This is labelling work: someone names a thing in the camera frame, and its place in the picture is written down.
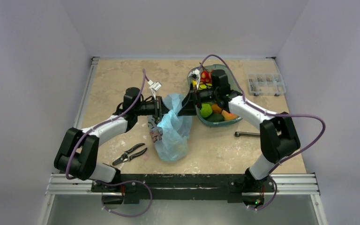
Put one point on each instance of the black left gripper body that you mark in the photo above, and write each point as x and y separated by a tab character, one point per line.
157	108

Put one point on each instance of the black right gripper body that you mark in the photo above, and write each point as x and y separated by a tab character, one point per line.
195	101

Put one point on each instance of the light blue plastic bag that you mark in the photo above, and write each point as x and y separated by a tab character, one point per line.
170	134

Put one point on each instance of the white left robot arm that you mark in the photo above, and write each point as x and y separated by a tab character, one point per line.
78	152

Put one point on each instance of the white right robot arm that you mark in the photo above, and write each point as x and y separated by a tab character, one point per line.
278	136

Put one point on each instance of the light green bumpy fake fruit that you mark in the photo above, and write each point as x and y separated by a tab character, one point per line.
206	110

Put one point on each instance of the small orange fake fruit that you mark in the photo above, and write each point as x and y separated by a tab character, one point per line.
216	109

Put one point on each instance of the red fake cherry bunch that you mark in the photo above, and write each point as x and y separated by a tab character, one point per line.
205	77

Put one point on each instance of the fake peach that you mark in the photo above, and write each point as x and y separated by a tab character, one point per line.
228	116

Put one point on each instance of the dark green fake avocado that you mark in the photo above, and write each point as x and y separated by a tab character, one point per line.
215	117

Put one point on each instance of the teal plastic fruit basket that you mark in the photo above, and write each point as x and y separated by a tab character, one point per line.
233	86

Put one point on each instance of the clear plastic screw box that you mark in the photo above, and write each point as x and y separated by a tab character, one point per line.
266	84

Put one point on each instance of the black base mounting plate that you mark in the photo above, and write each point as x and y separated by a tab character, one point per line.
233	188

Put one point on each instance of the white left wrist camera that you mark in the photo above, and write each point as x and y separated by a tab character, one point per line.
154	87

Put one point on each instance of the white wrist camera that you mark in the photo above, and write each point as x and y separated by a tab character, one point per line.
195	77
154	87

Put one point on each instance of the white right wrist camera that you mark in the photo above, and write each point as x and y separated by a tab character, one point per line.
195	77

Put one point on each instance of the black handled pliers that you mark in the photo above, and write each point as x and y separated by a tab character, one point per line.
130	154

